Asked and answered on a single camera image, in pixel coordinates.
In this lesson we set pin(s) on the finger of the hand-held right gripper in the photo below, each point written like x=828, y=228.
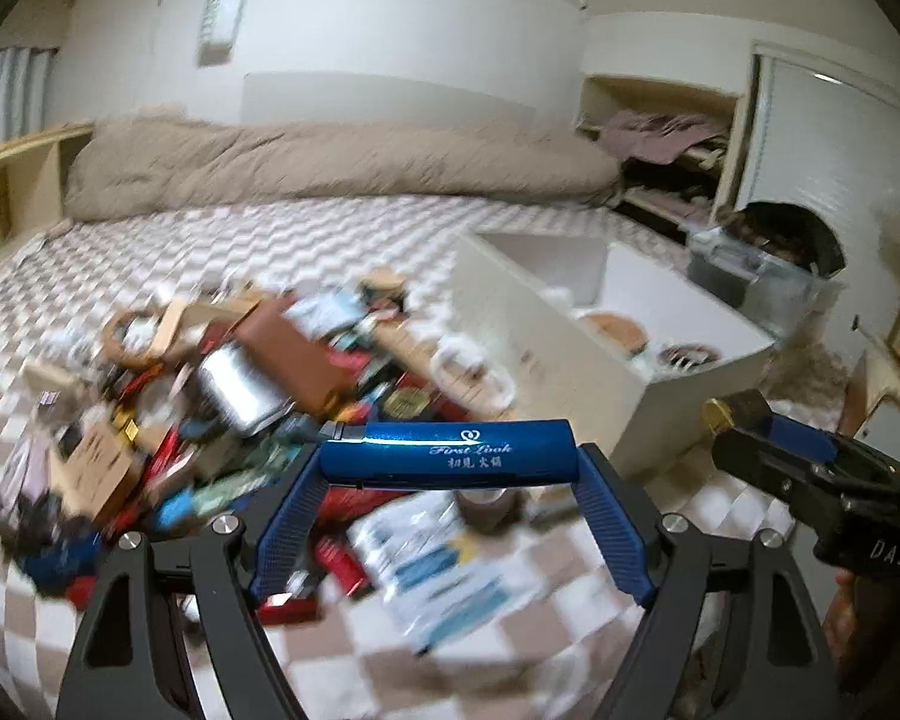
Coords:
x=802, y=435
x=765, y=465

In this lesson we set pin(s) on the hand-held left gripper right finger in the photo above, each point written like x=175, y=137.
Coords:
x=615, y=521

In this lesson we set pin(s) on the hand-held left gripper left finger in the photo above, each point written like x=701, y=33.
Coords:
x=285, y=521

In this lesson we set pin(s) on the gold capped dark lighter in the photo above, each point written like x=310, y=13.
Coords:
x=735, y=409

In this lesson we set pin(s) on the blue lighter white print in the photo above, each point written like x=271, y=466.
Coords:
x=450, y=454

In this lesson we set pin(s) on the white cardboard box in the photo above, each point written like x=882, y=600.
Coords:
x=540, y=315

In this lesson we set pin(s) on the person's right hand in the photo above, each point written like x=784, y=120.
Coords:
x=846, y=622

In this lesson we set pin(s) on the dark patterned disc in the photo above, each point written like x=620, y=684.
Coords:
x=690, y=358

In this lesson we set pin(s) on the brown tape roll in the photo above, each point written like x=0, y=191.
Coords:
x=484, y=510

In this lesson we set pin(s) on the heap of red lighters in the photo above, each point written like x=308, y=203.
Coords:
x=165, y=457

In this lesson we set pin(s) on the silver metal tin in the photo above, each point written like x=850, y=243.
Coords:
x=244, y=390

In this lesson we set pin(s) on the brown leather pouch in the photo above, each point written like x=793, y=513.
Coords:
x=292, y=360

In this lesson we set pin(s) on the clear plastic storage bin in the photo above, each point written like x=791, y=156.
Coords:
x=765, y=277

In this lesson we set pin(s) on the white blue-print sachet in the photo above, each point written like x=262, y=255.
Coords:
x=442, y=577

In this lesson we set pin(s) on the round wooden coaster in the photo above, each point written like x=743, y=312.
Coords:
x=615, y=331

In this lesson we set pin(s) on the carved wooden block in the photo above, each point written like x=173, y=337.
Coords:
x=94, y=472

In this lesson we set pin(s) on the dark rounded object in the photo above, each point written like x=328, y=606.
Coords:
x=787, y=229

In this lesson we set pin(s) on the wooden hand mirror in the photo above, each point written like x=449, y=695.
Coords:
x=135, y=334

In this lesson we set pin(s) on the lilac small box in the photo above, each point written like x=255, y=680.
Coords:
x=26, y=465

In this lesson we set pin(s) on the open closet shelf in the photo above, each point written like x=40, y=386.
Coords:
x=724, y=165

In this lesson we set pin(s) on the checkered bedsheet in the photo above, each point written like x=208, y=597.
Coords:
x=270, y=240

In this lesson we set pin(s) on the white slatted door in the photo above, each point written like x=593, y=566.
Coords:
x=832, y=135

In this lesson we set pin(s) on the pile of clothes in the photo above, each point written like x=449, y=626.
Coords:
x=652, y=135

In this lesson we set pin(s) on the beige quilt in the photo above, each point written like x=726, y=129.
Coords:
x=330, y=157

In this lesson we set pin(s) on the wooden bedside shelf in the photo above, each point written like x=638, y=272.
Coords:
x=22, y=165

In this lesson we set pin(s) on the grey curtain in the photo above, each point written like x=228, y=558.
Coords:
x=7, y=97

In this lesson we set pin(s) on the white wall unit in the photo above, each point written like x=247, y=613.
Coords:
x=221, y=22

